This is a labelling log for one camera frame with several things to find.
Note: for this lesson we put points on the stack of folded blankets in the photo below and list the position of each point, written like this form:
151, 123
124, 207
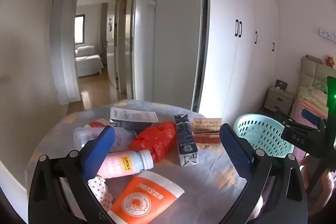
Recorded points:
312, 98

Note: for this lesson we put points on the person's right hand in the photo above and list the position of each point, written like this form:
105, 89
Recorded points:
328, 192

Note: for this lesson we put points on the dark framed window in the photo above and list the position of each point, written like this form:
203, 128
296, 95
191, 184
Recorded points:
79, 28

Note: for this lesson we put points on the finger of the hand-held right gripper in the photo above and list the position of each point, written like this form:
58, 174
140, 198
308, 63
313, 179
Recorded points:
296, 136
311, 116

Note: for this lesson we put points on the white light switch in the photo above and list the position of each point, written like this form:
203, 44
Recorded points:
152, 2

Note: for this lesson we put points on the bed with beige headboard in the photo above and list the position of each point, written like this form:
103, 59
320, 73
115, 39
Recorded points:
312, 73

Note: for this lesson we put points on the white wall hook rack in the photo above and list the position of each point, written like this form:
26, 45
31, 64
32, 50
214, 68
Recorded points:
328, 35

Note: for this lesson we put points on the teal plastic basket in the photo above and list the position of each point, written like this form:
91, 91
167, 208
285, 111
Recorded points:
262, 134

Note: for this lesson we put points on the dark blue milk carton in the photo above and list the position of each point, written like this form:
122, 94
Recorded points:
186, 142

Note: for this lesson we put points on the white wardrobe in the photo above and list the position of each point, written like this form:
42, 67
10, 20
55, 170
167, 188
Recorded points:
228, 56

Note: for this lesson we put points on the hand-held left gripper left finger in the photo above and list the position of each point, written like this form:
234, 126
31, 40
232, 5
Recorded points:
98, 153

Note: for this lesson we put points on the pink bottle with white cap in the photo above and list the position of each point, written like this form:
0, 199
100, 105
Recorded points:
123, 163

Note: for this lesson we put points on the red plastic bag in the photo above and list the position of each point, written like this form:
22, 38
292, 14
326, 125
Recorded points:
155, 138

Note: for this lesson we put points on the beige nightstand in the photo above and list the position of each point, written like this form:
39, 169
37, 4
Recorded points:
278, 100

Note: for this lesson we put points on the orange and white paper cup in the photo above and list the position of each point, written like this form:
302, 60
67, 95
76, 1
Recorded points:
141, 203

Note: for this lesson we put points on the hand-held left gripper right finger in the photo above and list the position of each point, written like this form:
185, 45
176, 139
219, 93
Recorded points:
236, 150

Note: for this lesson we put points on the white sofa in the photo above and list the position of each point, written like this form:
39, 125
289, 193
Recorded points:
88, 61

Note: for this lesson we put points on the white and blue carton box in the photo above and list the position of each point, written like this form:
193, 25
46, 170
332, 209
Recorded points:
131, 116

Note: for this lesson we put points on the white dotted cloth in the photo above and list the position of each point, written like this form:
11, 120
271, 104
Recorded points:
101, 190

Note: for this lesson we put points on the orange plush toy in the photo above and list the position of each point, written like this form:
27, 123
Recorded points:
330, 61

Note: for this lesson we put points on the clear plastic container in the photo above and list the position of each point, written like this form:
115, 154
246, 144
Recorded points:
81, 137

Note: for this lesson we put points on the white hallway door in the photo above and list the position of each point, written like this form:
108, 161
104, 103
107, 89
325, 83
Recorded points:
112, 56

